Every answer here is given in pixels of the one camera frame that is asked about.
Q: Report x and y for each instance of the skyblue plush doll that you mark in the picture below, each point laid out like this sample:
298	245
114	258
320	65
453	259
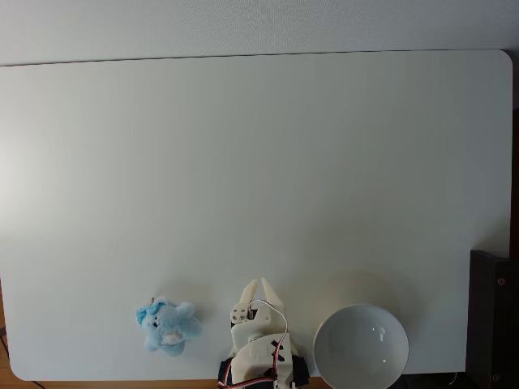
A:
168	328

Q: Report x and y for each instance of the white ceramic bowl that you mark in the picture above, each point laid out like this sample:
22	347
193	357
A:
361	344

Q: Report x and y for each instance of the black table clamp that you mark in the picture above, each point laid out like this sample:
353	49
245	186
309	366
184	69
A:
225	370
302	368

